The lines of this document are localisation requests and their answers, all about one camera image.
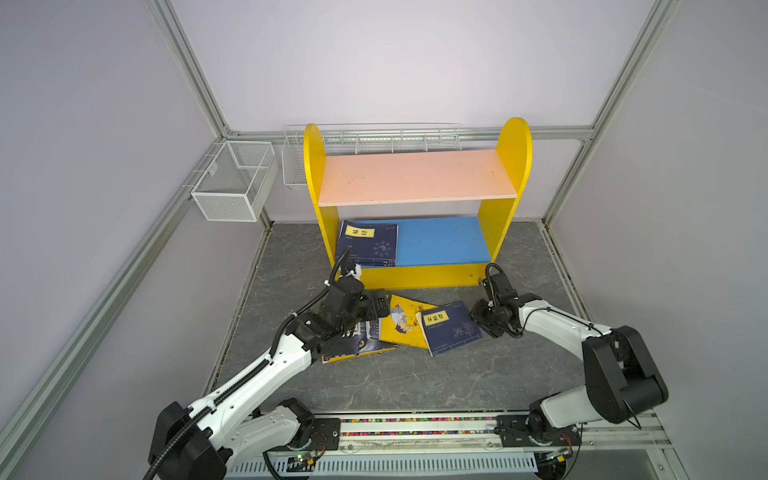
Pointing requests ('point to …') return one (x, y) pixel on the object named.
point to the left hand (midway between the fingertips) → (377, 301)
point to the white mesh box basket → (238, 181)
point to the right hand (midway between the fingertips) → (474, 321)
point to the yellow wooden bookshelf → (432, 252)
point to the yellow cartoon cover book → (402, 325)
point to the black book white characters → (360, 339)
